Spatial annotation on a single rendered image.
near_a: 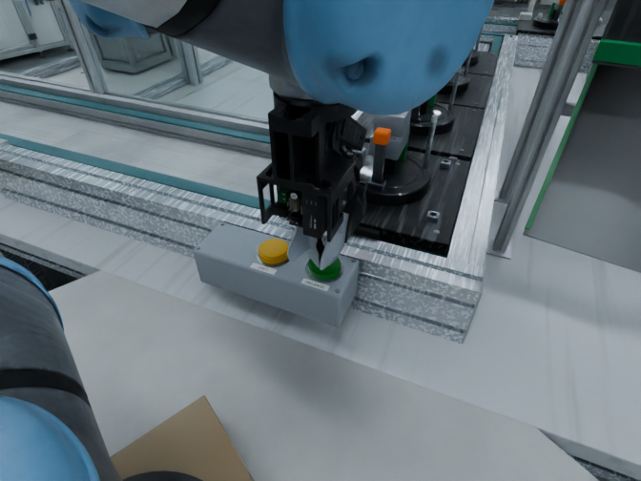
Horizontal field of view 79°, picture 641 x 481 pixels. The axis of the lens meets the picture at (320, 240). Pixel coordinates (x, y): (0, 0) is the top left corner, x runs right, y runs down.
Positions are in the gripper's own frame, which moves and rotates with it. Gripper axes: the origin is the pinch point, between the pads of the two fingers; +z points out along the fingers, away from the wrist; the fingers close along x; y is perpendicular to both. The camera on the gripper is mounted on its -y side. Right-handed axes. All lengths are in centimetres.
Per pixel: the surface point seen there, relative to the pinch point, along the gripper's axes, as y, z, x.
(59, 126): -24, 7, -77
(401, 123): -19.6, -9.2, 3.3
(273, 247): 0.0, 1.3, -7.0
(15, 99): -31, 6, -100
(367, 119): -43.6, 1.4, -8.2
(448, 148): -37.0, 1.4, 9.3
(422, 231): -11.0, 1.4, 9.8
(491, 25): -164, 4, 8
